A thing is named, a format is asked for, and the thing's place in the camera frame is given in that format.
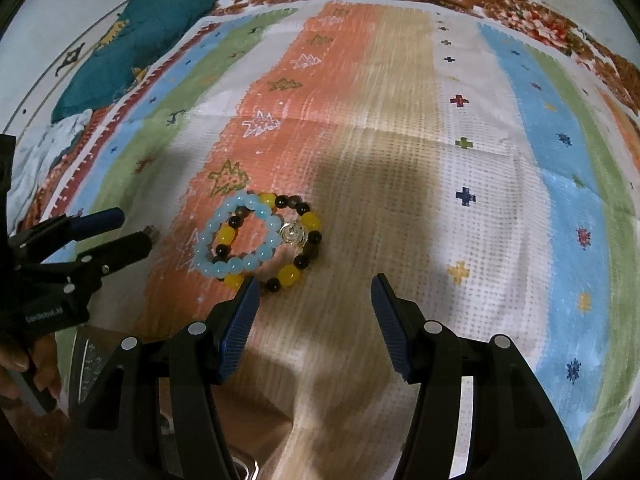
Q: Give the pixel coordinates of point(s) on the white crumpled cloth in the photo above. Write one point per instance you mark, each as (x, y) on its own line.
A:
(35, 155)

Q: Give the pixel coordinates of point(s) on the left hand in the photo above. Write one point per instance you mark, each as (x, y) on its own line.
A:
(44, 356)

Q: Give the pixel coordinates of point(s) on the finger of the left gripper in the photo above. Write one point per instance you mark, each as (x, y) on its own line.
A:
(47, 237)
(114, 256)

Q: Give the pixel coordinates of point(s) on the striped colourful mat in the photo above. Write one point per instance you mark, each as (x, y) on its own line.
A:
(489, 167)

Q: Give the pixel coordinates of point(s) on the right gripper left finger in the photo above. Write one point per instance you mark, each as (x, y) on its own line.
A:
(232, 322)

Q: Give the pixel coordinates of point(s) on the metal jewelry tin box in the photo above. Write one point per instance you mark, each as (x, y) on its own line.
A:
(140, 410)

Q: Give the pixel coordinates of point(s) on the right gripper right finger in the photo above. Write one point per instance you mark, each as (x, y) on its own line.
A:
(401, 323)

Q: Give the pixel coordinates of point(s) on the teal quilted pillow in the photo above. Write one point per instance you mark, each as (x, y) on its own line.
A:
(143, 33)

